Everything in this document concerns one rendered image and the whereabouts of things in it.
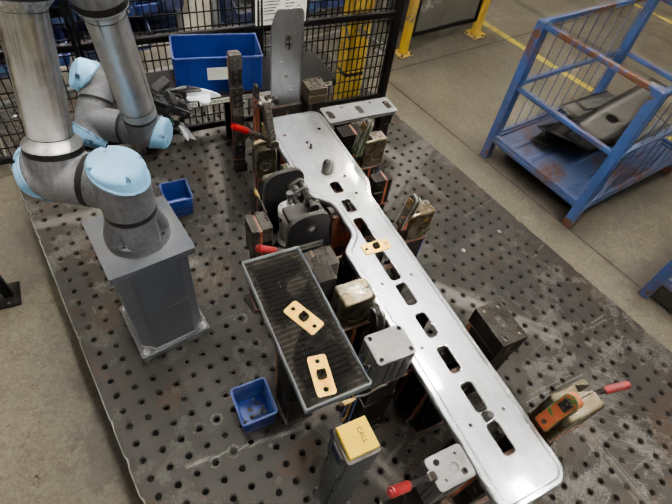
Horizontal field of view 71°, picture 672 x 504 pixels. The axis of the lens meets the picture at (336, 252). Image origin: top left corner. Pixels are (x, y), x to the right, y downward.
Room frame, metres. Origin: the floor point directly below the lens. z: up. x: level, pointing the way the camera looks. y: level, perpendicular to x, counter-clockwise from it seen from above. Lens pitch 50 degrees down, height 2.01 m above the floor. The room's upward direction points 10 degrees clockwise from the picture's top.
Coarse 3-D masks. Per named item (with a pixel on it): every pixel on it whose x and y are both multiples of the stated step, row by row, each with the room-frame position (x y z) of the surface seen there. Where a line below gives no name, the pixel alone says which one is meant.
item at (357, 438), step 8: (344, 424) 0.32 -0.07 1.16; (352, 424) 0.32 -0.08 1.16; (360, 424) 0.32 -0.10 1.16; (368, 424) 0.33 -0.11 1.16; (336, 432) 0.31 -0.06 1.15; (344, 432) 0.31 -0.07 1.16; (352, 432) 0.31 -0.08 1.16; (360, 432) 0.31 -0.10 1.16; (368, 432) 0.31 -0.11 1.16; (344, 440) 0.29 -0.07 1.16; (352, 440) 0.29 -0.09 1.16; (360, 440) 0.30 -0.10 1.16; (368, 440) 0.30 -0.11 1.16; (376, 440) 0.30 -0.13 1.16; (344, 448) 0.28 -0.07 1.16; (352, 448) 0.28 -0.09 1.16; (360, 448) 0.28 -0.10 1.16; (368, 448) 0.28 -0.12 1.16; (376, 448) 0.29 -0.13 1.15; (352, 456) 0.27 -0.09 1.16
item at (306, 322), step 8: (296, 304) 0.55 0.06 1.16; (288, 312) 0.53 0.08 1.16; (296, 312) 0.53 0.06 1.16; (304, 312) 0.53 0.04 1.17; (296, 320) 0.51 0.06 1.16; (304, 320) 0.51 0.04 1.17; (312, 320) 0.52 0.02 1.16; (320, 320) 0.52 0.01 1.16; (304, 328) 0.50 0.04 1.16; (312, 328) 0.50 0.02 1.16
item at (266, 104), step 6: (264, 96) 1.21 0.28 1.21; (276, 96) 1.22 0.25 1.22; (258, 102) 1.19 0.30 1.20; (264, 102) 1.18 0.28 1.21; (270, 102) 1.20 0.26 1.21; (276, 102) 1.20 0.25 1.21; (264, 108) 1.18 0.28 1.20; (270, 108) 1.19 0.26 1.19; (264, 114) 1.19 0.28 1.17; (270, 114) 1.19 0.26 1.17; (264, 120) 1.20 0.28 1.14; (270, 120) 1.19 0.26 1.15; (270, 126) 1.19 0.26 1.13; (270, 132) 1.19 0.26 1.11; (270, 138) 1.19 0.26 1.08
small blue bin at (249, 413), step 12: (252, 384) 0.53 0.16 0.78; (264, 384) 0.54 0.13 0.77; (240, 396) 0.51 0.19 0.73; (252, 396) 0.52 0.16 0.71; (264, 396) 0.53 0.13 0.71; (240, 408) 0.49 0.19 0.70; (252, 408) 0.49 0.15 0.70; (264, 408) 0.50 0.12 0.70; (276, 408) 0.47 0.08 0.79; (240, 420) 0.42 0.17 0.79; (252, 420) 0.46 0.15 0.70; (264, 420) 0.44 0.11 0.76
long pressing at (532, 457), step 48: (288, 144) 1.28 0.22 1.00; (336, 144) 1.33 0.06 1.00; (384, 288) 0.76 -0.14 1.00; (432, 288) 0.78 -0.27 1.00; (432, 384) 0.51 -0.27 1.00; (480, 384) 0.53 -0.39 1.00; (480, 432) 0.41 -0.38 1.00; (528, 432) 0.43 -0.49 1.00; (480, 480) 0.31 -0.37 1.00; (528, 480) 0.33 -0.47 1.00
